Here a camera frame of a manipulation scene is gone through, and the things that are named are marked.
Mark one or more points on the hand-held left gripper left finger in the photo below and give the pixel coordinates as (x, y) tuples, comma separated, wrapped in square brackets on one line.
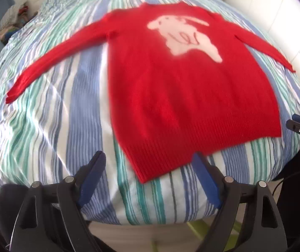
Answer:
[(93, 174)]

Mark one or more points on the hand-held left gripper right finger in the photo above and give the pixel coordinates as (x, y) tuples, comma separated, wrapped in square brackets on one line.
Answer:
[(205, 181)]

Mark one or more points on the red sweater with white print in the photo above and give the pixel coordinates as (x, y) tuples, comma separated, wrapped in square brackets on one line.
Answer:
[(181, 102)]

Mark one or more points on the pile of clothes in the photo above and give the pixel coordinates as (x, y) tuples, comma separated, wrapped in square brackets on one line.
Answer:
[(14, 21)]

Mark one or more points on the striped bed cover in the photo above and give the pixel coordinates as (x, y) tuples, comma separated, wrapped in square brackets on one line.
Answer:
[(60, 126)]

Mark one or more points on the person's dark clothing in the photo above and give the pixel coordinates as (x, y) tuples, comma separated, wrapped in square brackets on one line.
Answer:
[(299, 210)]

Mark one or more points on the white wardrobe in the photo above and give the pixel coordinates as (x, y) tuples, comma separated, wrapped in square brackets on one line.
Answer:
[(278, 18)]

